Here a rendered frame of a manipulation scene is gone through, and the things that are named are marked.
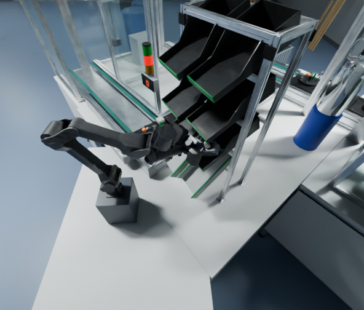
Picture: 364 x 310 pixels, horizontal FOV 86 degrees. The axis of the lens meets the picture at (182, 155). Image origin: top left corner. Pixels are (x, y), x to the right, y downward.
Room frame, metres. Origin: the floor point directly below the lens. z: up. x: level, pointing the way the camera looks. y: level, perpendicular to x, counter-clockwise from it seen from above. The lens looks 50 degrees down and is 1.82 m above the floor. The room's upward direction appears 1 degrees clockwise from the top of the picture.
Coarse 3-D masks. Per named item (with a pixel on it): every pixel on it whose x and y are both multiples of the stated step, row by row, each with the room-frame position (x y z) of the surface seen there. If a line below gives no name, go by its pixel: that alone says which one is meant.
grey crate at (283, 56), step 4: (288, 48) 2.61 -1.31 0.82; (292, 48) 2.56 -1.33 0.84; (280, 52) 2.40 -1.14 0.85; (284, 52) 2.46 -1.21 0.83; (288, 52) 2.54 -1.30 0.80; (276, 56) 2.35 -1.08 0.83; (280, 56) 2.40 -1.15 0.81; (284, 56) 2.48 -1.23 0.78; (288, 56) 2.54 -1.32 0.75; (276, 60) 2.37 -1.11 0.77; (280, 60) 2.44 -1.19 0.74; (284, 60) 2.51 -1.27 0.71
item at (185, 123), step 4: (196, 108) 0.75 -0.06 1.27; (192, 112) 0.74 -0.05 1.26; (176, 120) 0.70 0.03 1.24; (184, 120) 0.71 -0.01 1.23; (180, 124) 0.69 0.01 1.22; (184, 124) 0.68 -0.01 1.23; (188, 124) 0.68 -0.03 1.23; (188, 128) 0.66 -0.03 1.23; (192, 128) 0.65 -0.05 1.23; (192, 132) 0.63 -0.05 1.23; (196, 132) 0.61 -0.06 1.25; (196, 136) 0.61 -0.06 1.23
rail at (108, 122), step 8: (88, 96) 1.30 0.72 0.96; (88, 104) 1.26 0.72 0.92; (96, 104) 1.20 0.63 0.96; (96, 112) 1.14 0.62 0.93; (104, 112) 1.11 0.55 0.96; (104, 120) 1.03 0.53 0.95; (112, 120) 1.02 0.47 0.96; (112, 128) 0.94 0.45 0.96; (120, 128) 0.94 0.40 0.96; (136, 160) 0.72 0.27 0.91; (144, 160) 0.69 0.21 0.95; (144, 168) 0.66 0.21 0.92; (152, 168) 0.65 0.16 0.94; (152, 176) 0.64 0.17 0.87
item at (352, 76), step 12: (348, 60) 0.94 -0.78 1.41; (360, 60) 0.92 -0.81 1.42; (348, 72) 0.90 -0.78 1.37; (360, 72) 0.87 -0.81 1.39; (336, 84) 0.92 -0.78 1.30; (348, 84) 0.88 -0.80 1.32; (360, 84) 0.87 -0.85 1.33; (324, 96) 0.94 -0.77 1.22; (336, 96) 0.89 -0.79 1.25; (348, 96) 0.87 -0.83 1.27; (324, 108) 0.90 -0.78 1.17; (336, 108) 0.87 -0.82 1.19
